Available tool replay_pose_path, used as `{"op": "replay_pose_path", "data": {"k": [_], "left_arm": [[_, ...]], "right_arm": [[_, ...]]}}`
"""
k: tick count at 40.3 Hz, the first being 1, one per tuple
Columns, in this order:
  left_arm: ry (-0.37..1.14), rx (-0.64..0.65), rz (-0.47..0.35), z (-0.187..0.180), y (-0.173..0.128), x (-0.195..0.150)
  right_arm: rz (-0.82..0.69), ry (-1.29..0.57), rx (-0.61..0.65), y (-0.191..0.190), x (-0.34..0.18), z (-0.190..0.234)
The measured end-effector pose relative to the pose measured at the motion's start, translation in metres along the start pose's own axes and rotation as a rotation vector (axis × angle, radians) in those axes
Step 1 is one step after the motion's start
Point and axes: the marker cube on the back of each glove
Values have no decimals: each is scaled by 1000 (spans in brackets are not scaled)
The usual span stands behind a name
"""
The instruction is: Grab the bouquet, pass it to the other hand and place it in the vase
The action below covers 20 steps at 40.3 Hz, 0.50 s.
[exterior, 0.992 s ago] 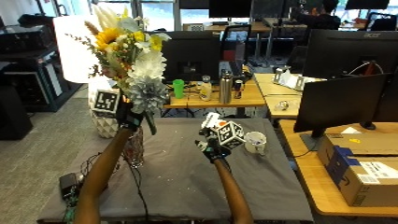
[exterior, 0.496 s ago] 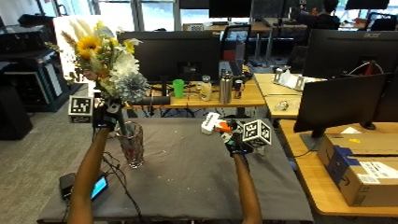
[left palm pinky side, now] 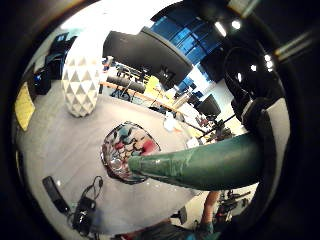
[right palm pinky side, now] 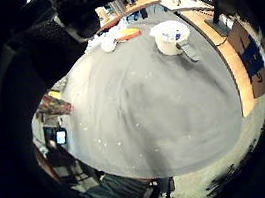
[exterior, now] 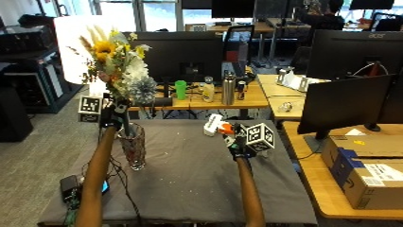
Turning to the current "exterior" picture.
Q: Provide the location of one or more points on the wooden desk with white items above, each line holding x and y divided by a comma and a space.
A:
281, 94

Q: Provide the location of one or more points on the white marker cube left glove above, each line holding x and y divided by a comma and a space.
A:
90, 106

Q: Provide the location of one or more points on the stainless steel bottle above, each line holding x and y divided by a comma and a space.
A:
229, 90

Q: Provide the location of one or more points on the distant black monitor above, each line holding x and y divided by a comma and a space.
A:
233, 8

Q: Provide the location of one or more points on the wooden desk with bottles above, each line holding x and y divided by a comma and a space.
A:
252, 99

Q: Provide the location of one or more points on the clear plastic wrapper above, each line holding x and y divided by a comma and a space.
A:
285, 107

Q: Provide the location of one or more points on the clear glass vase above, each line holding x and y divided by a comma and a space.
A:
135, 151

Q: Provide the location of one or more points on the wooden desk with cardboard box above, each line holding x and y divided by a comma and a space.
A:
311, 176

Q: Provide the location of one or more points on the black office chair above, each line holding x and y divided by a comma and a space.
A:
239, 44

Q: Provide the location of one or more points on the black equipment rack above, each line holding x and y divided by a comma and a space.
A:
34, 72

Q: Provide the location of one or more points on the smartphone with lit screen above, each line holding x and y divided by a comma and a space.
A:
106, 186

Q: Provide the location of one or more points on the large black monitor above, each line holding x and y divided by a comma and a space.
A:
353, 52

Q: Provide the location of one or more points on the person's right hand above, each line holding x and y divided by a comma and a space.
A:
240, 147

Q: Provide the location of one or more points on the white and orange spray bottle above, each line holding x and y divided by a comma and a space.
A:
213, 124

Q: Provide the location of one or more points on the black bin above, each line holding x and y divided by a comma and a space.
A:
13, 115

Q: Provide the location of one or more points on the sunflower and white flower bouquet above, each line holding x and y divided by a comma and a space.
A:
120, 63

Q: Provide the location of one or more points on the white marker cube right glove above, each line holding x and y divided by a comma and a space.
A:
261, 136

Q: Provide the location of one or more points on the white folded items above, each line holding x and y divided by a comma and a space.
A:
296, 80

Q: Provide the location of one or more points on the white marker cube glove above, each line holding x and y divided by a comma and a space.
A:
90, 106
261, 136

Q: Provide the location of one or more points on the green plastic cup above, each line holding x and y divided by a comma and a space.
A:
182, 90

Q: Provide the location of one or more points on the clear plastic bottle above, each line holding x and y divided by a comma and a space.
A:
208, 91

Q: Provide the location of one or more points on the grey table cloth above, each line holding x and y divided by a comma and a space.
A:
190, 176

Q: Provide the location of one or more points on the dark drink can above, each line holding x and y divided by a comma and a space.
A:
241, 91

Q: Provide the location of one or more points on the white softbox lamp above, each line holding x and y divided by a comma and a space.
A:
74, 47

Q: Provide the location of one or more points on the black monitor with stand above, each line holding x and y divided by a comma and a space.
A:
186, 56

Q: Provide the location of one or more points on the cardboard box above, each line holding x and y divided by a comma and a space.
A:
369, 176

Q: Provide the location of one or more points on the person's left hand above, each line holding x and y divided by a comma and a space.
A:
112, 117

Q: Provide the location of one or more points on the black box device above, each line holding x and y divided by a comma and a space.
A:
69, 187

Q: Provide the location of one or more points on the black monitor seen from behind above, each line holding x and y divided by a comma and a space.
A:
344, 102

